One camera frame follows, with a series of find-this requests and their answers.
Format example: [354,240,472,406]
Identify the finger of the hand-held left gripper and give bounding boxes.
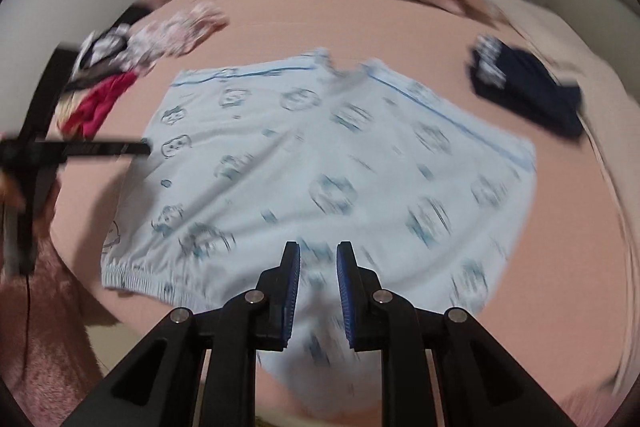
[59,138,152,161]

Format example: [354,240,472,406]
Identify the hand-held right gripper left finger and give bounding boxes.
[62,241,302,427]

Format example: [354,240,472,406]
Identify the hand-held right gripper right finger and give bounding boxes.
[336,241,576,427]

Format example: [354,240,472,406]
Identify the light blue printed pants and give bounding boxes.
[100,47,538,408]

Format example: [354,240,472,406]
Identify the person's left hand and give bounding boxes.
[0,173,26,210]

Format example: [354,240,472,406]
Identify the magenta garment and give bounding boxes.
[57,72,138,140]

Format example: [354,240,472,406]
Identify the cream garment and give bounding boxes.
[56,91,82,128]

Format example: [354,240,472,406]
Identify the black and white garment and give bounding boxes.
[67,24,151,90]

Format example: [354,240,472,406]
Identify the black low furniture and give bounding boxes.
[112,2,151,30]

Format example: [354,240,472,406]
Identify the pink patterned white garment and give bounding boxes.
[132,2,228,68]

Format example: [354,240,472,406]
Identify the pink fluffy blanket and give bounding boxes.
[0,232,116,408]

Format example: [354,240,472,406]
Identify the navy folded garment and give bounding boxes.
[467,34,586,140]

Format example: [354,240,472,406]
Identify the beige pillow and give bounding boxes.
[580,72,640,388]
[492,0,608,72]

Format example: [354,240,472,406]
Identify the black cable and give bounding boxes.
[26,276,33,358]

